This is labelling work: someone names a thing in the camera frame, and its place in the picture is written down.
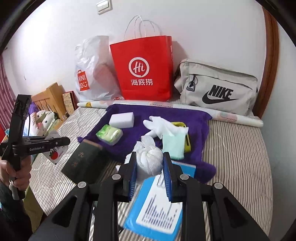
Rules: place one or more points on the white plastic shopping bag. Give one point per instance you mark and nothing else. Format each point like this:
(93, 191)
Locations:
(92, 69)

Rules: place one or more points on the grey zipped bag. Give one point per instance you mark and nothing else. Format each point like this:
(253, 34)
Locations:
(219, 78)

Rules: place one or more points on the dark green tin box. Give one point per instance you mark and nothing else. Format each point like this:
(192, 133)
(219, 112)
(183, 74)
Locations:
(85, 162)

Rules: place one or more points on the white spotted plush toy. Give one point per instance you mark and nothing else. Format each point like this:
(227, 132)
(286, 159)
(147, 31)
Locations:
(46, 118)

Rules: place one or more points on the person's left forearm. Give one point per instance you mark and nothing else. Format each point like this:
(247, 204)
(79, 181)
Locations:
(11, 220)

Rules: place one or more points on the grey striped mattress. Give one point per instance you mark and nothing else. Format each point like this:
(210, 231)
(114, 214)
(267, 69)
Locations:
(242, 162)

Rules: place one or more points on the mint green sock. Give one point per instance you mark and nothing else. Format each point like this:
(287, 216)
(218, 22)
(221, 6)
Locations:
(173, 146)

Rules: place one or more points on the person's left hand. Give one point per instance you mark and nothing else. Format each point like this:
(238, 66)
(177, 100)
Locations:
(23, 178)

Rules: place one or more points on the white wall light switch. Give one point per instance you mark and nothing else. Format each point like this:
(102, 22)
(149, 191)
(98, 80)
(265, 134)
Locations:
(104, 6)

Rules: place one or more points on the brown patterned book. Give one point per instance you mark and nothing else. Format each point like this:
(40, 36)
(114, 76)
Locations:
(69, 102)

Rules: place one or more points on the red paper shopping bag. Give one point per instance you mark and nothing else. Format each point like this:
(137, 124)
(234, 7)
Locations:
(143, 58)

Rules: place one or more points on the yellow mesh pouch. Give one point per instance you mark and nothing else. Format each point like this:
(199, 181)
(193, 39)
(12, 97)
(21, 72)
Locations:
(187, 143)

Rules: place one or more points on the green tissue pack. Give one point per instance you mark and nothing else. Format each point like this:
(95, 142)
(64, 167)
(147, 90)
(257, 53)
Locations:
(108, 134)

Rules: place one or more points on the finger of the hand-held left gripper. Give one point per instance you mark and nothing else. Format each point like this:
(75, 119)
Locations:
(62, 141)
(39, 138)

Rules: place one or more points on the wooden headboard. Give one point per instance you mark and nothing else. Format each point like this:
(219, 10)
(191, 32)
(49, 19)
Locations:
(53, 97)

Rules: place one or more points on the white sponge block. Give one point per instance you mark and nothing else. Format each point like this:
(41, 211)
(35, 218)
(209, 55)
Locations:
(121, 120)

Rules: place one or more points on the green bedsheet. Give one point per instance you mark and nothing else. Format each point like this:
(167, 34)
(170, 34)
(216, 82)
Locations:
(32, 201)

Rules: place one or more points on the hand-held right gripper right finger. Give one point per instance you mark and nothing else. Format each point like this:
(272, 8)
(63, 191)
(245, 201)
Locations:
(167, 176)

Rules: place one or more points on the purple towel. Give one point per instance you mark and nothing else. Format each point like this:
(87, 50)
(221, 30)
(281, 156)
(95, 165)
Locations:
(198, 139)

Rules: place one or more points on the striped pink curtain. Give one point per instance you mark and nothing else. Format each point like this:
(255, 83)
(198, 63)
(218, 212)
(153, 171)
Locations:
(5, 97)

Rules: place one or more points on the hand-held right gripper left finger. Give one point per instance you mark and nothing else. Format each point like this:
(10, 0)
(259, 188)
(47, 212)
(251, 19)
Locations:
(133, 178)

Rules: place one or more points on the brown wooden door frame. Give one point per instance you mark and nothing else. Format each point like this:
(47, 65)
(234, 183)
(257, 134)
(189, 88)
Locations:
(268, 69)

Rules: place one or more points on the rolled printed paper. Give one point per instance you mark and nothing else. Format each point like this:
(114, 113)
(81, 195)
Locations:
(240, 119)

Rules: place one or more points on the purple plush toy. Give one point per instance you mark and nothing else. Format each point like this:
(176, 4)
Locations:
(34, 107)

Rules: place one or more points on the blue tissue box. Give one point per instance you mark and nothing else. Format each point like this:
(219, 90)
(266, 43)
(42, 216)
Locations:
(152, 208)

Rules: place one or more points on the white packet with tomato print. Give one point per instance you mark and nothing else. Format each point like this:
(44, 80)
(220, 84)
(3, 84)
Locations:
(54, 156)

